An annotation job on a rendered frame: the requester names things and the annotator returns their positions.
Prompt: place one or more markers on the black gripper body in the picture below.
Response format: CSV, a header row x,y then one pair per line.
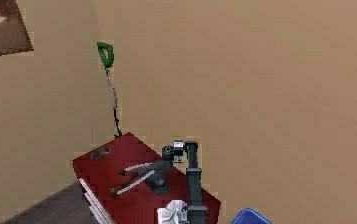
x,y
167,153

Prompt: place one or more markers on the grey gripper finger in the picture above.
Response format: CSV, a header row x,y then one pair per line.
x,y
137,166
134,184

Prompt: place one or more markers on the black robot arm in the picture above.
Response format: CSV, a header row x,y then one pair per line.
x,y
195,186

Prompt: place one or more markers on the dark grey baseball cap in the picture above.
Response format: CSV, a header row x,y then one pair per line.
x,y
159,185

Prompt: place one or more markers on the white patterned cap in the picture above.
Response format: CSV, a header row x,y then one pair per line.
x,y
171,211

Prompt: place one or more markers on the red chest of drawers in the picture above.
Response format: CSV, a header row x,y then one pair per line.
x,y
119,206

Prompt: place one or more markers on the small grey flat object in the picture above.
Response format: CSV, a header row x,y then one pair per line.
x,y
101,153

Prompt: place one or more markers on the blue bin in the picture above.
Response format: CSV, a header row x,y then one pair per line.
x,y
251,217

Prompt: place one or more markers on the brown framed wall picture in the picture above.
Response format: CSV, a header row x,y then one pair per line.
x,y
4,31

